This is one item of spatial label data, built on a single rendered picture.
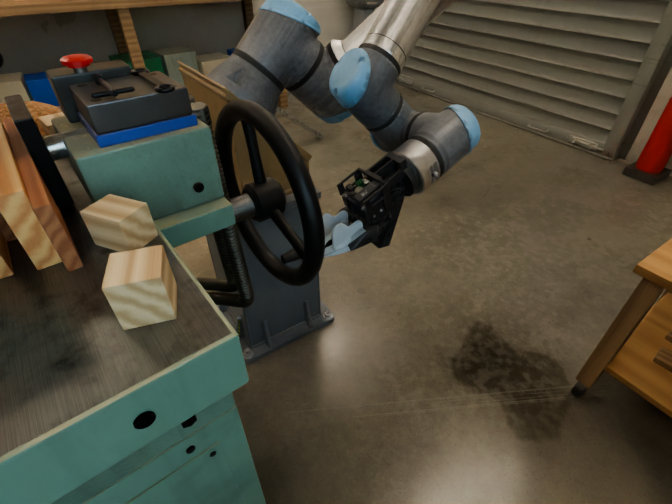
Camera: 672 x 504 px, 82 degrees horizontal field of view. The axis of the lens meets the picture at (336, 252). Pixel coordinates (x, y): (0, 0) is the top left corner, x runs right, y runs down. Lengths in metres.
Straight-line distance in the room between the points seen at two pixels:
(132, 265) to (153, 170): 0.18
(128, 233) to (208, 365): 0.14
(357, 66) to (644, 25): 2.48
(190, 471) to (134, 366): 0.25
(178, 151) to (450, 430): 1.08
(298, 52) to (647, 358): 1.28
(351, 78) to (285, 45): 0.37
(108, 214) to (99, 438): 0.18
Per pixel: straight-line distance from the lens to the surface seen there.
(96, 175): 0.45
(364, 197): 0.62
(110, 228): 0.38
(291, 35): 1.07
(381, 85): 0.75
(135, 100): 0.45
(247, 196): 0.58
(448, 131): 0.73
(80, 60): 0.52
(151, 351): 0.30
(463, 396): 1.36
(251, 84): 1.03
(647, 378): 1.41
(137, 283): 0.29
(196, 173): 0.48
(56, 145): 0.50
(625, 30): 3.10
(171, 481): 0.52
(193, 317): 0.31
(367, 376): 1.34
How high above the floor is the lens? 1.12
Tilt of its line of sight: 39 degrees down
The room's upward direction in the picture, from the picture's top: straight up
